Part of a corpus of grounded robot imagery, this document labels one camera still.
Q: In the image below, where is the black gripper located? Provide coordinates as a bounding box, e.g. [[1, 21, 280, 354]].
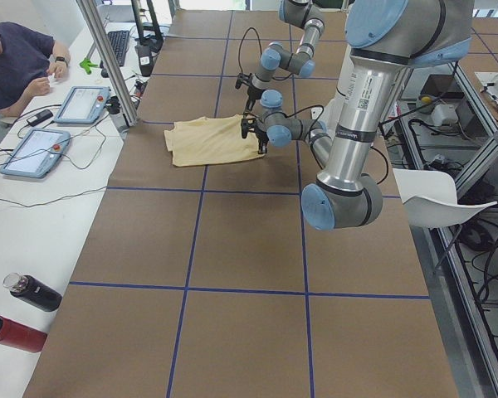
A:
[[241, 117, 269, 154], [235, 72, 261, 115]]

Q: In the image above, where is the cream long-sleeve graphic shirt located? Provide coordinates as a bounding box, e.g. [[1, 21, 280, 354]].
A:
[[164, 114, 263, 167]]

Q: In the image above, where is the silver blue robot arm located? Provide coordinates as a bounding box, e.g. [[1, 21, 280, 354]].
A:
[[237, 1, 474, 231], [235, 0, 325, 113]]

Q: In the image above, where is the black keyboard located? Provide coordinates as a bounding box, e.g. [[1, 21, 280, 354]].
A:
[[107, 30, 130, 66]]

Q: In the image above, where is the brown paper table cover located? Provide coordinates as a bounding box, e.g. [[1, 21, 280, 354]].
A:
[[25, 11, 457, 397]]

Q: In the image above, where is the far teach pendant tablet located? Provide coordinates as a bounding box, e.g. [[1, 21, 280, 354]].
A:
[[53, 86, 110, 125]]

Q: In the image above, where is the teach pendant tablet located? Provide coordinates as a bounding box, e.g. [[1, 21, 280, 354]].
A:
[[0, 128, 71, 179], [53, 86, 110, 125]]

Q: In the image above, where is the green clamp tool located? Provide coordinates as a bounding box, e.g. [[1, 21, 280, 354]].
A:
[[80, 58, 99, 75]]

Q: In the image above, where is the white plastic chair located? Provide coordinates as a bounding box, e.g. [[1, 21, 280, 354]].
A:
[[393, 168, 497, 228]]

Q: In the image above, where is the near teach pendant tablet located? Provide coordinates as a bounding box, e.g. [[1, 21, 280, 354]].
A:
[[0, 128, 71, 179]]

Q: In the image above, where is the seated person in navy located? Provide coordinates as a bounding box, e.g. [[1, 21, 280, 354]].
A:
[[0, 22, 71, 117]]

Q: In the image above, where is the black drink bottle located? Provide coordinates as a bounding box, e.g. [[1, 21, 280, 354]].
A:
[[2, 273, 62, 312]]

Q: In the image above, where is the red drink bottle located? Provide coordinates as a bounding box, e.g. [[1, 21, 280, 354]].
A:
[[0, 316, 47, 353]]

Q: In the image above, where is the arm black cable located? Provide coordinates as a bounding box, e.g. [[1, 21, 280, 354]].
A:
[[237, 27, 263, 78], [286, 104, 327, 129]]

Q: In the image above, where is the aluminium frame post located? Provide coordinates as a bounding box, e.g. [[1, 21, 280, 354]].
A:
[[76, 0, 138, 127]]

